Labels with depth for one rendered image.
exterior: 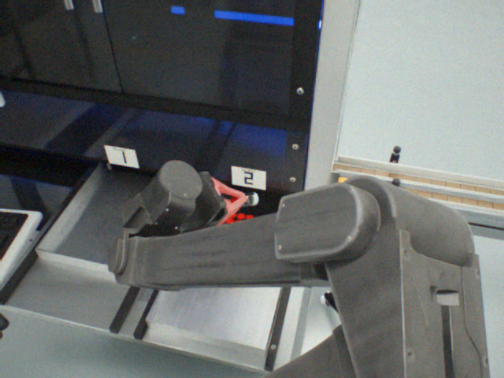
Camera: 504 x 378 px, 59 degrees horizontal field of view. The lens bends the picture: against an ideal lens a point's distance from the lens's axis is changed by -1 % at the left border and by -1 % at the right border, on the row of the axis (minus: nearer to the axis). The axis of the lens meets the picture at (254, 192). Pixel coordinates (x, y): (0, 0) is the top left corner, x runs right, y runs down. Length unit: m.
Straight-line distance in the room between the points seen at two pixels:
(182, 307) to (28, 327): 1.27
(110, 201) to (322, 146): 0.62
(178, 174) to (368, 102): 2.81
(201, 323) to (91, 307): 0.25
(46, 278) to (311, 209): 0.98
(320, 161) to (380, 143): 1.94
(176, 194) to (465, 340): 0.37
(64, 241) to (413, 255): 1.07
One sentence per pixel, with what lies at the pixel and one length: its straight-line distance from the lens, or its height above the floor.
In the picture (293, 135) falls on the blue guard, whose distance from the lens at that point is 0.99.
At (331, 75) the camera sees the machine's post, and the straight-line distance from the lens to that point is 0.89.
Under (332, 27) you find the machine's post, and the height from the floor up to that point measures 1.42.
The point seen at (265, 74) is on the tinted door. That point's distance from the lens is 0.93.
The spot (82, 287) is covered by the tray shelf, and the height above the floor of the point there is 0.88.
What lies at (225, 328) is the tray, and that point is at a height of 0.88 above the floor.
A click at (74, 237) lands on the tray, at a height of 0.88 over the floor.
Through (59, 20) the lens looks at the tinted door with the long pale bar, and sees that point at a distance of 1.07.
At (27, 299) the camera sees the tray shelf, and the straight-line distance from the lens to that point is 1.17.
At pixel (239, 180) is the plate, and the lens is 1.11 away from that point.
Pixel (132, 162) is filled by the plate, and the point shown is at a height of 1.01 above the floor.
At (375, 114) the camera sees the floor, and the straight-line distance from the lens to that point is 3.20.
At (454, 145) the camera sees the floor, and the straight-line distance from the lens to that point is 3.10.
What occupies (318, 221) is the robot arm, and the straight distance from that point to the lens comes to 0.25.
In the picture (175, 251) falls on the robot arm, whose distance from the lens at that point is 0.47.
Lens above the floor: 1.77
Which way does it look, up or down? 45 degrees down
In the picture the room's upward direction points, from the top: straight up
